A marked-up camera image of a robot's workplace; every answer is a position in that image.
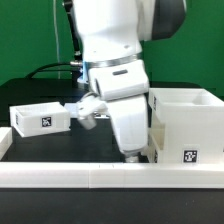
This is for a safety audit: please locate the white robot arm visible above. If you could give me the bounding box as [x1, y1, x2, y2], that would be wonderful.
[73, 0, 187, 159]

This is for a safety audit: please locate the black cable on table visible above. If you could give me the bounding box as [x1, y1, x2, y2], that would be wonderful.
[25, 61, 84, 80]

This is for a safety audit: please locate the white drawer box front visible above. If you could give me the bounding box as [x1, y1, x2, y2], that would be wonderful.
[143, 133, 164, 163]

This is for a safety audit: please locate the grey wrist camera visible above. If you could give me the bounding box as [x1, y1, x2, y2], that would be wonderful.
[76, 92, 108, 130]

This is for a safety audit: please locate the white marker sheet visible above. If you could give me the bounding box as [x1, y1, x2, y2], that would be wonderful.
[64, 103, 109, 119]

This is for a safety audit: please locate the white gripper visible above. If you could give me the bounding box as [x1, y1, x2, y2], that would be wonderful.
[107, 95, 148, 163]

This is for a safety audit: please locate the white drawer cabinet frame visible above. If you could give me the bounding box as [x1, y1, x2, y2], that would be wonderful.
[149, 88, 224, 164]

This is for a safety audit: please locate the white obstacle fence wall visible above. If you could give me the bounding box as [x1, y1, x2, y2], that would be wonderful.
[0, 127, 224, 189]

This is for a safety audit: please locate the white drawer box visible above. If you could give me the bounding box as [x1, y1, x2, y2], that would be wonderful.
[10, 102, 70, 137]
[143, 133, 164, 163]

